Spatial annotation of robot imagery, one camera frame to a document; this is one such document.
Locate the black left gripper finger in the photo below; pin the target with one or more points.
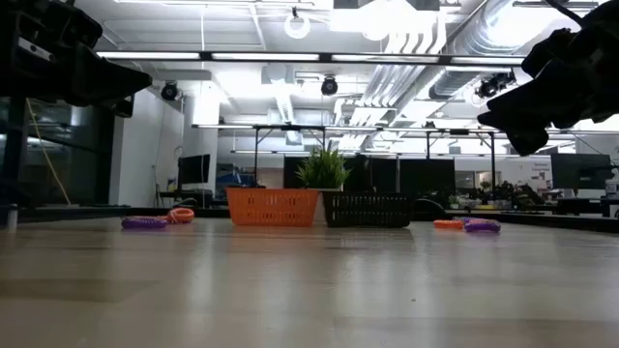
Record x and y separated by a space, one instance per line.
111 82

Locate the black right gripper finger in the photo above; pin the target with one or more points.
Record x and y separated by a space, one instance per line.
529 137
512 108

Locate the black ceiling spotlight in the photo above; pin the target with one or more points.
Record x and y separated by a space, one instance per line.
493 86

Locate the white poster with text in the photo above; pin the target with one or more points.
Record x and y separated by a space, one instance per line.
541 174

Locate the black computer monitor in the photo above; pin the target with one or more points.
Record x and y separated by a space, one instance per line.
580 170
193 169

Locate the dark leafy plant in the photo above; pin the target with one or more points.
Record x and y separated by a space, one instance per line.
498 191

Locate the small potted plant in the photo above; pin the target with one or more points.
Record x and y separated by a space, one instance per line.
453 200

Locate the black chair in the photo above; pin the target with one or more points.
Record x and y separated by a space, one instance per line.
428 208

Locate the black office desk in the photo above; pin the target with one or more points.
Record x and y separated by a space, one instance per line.
188 195

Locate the small white cylinder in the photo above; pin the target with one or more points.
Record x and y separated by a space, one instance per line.
12 216

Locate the black partition panels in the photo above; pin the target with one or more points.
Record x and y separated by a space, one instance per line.
387 174

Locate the black overhead light bar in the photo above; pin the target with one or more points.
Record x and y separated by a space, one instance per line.
266 57

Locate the black plastic mesh basket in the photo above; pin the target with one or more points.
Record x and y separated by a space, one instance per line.
367 210

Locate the green plant in white pot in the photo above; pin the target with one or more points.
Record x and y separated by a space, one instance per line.
323 169

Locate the orange plastic mesh basket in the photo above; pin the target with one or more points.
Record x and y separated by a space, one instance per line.
271 208

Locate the black wall-mounted box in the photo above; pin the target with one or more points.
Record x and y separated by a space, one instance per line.
123 106

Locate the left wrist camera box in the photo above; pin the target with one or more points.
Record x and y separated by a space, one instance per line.
35 49

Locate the round black ceiling camera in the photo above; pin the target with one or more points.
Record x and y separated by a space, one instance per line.
169 91
329 86

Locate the black frame post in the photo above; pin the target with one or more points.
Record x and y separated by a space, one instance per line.
14 145

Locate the black table edge frame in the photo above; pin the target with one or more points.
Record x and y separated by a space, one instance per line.
556 222

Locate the black workstation frame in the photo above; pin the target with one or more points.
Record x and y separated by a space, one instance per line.
290 127

